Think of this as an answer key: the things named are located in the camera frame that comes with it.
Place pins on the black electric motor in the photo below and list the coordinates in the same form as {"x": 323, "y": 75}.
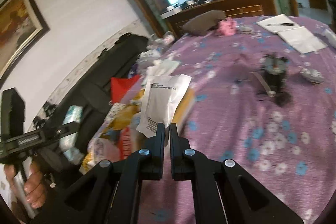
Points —
{"x": 274, "y": 71}

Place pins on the clear plastic bags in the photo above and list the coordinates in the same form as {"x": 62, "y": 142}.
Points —
{"x": 161, "y": 45}

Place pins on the pink cloth scrunchie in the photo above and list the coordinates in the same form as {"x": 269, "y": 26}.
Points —
{"x": 227, "y": 27}

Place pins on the white printed pouch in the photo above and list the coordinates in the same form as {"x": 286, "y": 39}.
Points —
{"x": 167, "y": 99}

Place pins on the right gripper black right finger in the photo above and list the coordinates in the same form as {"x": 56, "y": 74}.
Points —
{"x": 224, "y": 192}

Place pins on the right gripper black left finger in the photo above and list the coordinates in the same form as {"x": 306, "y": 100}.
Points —
{"x": 110, "y": 191}

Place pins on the yellow edged white box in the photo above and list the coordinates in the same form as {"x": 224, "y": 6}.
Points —
{"x": 119, "y": 135}

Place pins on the wooden sideboard cabinet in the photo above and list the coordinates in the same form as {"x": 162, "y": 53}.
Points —
{"x": 232, "y": 8}

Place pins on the yellow snack packet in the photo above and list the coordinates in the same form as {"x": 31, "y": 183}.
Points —
{"x": 123, "y": 118}

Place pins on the teal tissue pack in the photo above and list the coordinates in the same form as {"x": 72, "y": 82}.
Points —
{"x": 67, "y": 143}

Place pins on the framed wall painting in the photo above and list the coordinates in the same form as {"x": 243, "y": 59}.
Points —
{"x": 22, "y": 25}

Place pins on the white red plastic bag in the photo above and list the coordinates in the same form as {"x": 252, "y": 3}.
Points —
{"x": 129, "y": 142}

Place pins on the grey brown cushion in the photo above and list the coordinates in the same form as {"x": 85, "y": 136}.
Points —
{"x": 201, "y": 24}

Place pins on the black pen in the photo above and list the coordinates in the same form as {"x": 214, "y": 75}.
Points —
{"x": 281, "y": 24}

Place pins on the patterned small carton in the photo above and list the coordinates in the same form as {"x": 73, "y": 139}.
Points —
{"x": 114, "y": 110}

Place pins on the white crumpled tissue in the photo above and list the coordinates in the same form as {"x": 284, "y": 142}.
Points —
{"x": 331, "y": 37}

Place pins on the white paper sheets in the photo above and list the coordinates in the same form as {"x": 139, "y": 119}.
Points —
{"x": 298, "y": 37}

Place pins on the black luggage bag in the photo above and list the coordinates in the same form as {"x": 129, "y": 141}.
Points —
{"x": 88, "y": 85}

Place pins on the purple floral tablecloth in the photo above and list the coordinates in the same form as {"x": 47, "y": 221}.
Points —
{"x": 289, "y": 149}

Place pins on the person's left hand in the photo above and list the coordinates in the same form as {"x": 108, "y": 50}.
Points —
{"x": 34, "y": 187}

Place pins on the orange red shopping bag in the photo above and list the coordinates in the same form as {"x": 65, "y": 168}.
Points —
{"x": 119, "y": 87}

